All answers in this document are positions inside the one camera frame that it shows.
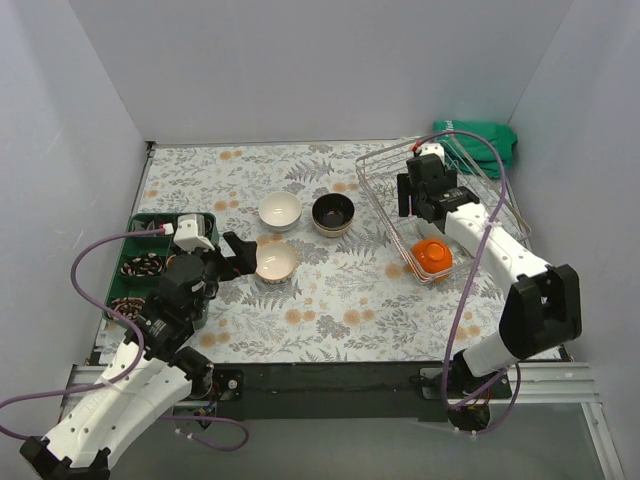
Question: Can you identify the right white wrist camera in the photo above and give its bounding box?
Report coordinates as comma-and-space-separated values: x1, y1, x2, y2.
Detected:
412, 142, 446, 164

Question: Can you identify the white blue striped bowl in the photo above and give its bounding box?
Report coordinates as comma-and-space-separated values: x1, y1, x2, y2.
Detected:
256, 242, 298, 284

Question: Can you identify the beige gold dotted bowl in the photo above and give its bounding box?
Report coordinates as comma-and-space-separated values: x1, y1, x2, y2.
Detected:
312, 193, 355, 231

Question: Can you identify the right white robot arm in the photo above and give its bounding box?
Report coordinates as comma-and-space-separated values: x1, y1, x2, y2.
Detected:
397, 153, 582, 398

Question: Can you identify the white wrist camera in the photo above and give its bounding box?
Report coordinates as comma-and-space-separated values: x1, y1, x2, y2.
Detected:
412, 142, 446, 164
160, 213, 219, 253

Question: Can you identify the coiled braided cord middle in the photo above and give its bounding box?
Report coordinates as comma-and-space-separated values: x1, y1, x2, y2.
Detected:
119, 253, 166, 277

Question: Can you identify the purple cable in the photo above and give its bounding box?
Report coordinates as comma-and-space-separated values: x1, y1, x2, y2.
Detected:
0, 226, 250, 453
414, 131, 522, 435

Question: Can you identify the green folded cloth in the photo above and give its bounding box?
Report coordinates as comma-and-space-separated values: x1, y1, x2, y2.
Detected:
432, 118, 519, 180

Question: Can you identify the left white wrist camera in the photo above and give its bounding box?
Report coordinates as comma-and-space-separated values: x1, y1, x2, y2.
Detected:
160, 213, 219, 253

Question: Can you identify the plain white bowl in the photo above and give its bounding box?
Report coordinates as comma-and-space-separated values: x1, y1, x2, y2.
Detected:
258, 191, 302, 233

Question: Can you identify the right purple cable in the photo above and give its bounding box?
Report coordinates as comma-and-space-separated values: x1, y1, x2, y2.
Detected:
414, 131, 522, 435

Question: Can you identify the aluminium frame rail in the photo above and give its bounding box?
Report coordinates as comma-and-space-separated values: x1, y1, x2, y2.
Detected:
61, 361, 601, 415

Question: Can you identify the floral tablecloth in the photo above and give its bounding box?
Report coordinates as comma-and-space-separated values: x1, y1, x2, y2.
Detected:
138, 143, 504, 363

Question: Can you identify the clear plastic bag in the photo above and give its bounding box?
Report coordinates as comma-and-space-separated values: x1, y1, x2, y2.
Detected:
128, 219, 159, 236

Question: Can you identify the green compartment tray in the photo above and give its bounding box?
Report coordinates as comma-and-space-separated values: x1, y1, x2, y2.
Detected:
105, 212, 187, 320

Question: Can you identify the coiled braided cord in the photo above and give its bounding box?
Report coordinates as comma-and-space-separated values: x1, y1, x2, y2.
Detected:
107, 296, 149, 321
119, 253, 166, 277

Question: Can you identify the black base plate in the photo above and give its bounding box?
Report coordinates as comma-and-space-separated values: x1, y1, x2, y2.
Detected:
205, 362, 512, 432

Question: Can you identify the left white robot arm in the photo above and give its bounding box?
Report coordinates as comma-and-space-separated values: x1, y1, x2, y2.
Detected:
20, 232, 257, 479

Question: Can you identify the orange plastic bowl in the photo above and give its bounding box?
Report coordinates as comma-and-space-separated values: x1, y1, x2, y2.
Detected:
411, 237, 453, 282

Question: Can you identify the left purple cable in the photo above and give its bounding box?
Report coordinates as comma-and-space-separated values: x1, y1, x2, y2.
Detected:
0, 226, 250, 453

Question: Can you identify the coiled braided cord bottom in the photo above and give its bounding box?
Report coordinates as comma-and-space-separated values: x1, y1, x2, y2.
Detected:
107, 296, 149, 321

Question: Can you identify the metal wire dish rack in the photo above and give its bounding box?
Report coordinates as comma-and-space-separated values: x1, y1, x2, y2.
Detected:
356, 130, 531, 285

